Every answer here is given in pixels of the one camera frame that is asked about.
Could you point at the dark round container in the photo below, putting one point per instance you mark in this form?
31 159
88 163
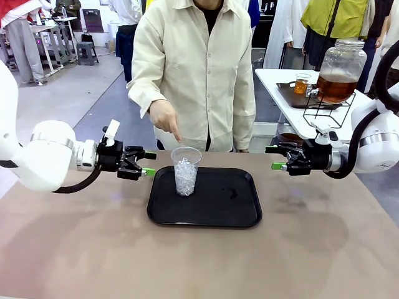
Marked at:
290 137

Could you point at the person's right hand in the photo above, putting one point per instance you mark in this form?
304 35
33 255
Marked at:
163 116

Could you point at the person in white shirt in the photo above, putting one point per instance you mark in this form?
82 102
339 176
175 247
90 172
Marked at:
126 37

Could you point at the black bag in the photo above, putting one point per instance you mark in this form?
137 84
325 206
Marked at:
87 38

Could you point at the black plastic tray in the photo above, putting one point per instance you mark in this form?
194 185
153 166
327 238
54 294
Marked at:
218 211

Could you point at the dark poster board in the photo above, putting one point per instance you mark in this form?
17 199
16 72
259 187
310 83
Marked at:
93 21

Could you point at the clear plastic cup with ice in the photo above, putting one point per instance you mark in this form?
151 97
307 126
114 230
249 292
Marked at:
185 180

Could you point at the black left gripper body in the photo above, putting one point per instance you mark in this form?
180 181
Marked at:
109 157

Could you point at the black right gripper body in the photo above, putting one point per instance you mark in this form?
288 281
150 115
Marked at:
318 155

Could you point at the person's left forearm cream sleeve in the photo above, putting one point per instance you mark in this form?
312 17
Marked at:
244 124

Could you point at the glass tea dispenser jar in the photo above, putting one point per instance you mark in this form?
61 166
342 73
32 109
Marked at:
339 87

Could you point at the person in grey trousers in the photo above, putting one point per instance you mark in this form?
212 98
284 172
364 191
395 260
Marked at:
25 50

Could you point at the person in dark green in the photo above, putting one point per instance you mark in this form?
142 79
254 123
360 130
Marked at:
70 6

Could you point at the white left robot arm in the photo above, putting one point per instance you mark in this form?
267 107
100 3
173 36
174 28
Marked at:
46 155

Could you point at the brown serving tray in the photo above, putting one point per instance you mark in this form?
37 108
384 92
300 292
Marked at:
290 96

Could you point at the metal frame work table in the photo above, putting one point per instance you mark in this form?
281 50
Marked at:
56 34

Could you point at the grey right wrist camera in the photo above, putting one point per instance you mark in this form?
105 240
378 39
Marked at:
325 135

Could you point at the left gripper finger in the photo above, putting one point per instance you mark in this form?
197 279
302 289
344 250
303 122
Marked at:
138 153
132 170

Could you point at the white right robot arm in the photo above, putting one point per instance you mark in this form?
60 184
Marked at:
380 149

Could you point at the grey plastic stool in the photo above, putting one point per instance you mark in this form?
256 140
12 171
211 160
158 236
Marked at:
88 51

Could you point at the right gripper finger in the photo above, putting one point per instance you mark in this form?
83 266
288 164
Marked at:
296 166
290 149

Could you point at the person's right forearm cream sleeve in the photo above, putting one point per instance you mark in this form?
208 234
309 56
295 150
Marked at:
143 96

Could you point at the person's torso cream shirt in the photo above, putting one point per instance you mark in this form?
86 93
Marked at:
199 78

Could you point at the clear cup of tea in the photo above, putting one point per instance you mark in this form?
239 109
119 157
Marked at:
301 86

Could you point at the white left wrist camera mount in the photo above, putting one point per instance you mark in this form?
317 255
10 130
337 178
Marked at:
112 129

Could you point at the white side table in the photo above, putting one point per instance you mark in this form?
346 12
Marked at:
271 78

